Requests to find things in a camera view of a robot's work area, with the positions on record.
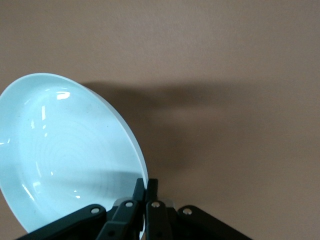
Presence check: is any light blue round plate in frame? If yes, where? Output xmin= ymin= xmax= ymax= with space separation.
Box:
xmin=0 ymin=72 xmax=149 ymax=239

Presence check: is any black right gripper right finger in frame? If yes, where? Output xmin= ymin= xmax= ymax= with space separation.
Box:
xmin=145 ymin=178 xmax=253 ymax=240

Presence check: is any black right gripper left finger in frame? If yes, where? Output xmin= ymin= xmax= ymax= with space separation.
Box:
xmin=14 ymin=178 xmax=146 ymax=240

